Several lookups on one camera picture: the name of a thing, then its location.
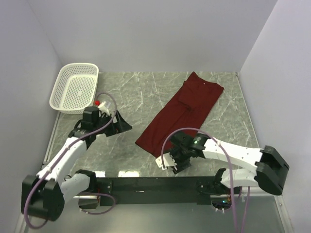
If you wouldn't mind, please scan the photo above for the dark red t-shirt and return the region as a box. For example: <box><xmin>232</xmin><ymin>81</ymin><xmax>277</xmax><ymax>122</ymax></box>
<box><xmin>136</xmin><ymin>72</ymin><xmax>224</xmax><ymax>158</ymax></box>

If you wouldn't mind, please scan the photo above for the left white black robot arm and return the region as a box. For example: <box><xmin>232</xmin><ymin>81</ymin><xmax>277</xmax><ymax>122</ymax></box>
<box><xmin>21</xmin><ymin>107</ymin><xmax>132</xmax><ymax>221</ymax></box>

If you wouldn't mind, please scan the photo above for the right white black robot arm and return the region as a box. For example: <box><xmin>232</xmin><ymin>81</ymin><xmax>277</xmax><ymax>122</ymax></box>
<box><xmin>167</xmin><ymin>132</ymin><xmax>290</xmax><ymax>196</ymax></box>

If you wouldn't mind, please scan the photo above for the white perforated plastic basket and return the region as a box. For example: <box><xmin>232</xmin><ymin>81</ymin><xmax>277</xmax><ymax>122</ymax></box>
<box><xmin>49</xmin><ymin>63</ymin><xmax>99</xmax><ymax>115</ymax></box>

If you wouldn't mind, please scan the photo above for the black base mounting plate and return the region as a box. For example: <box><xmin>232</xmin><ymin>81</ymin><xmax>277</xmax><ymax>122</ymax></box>
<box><xmin>83</xmin><ymin>176</ymin><xmax>230</xmax><ymax>205</ymax></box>

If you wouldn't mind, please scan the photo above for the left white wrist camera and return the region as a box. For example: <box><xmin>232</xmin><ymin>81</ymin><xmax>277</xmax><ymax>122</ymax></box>
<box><xmin>94</xmin><ymin>100</ymin><xmax>111</xmax><ymax>115</ymax></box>

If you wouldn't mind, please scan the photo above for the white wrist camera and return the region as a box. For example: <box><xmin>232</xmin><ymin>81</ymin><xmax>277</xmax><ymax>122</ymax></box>
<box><xmin>94</xmin><ymin>100</ymin><xmax>111</xmax><ymax>115</ymax></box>
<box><xmin>155</xmin><ymin>153</ymin><xmax>176</xmax><ymax>170</ymax></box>

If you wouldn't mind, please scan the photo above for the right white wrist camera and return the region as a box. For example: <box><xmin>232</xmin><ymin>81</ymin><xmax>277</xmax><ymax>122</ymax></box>
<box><xmin>155</xmin><ymin>153</ymin><xmax>176</xmax><ymax>170</ymax></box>

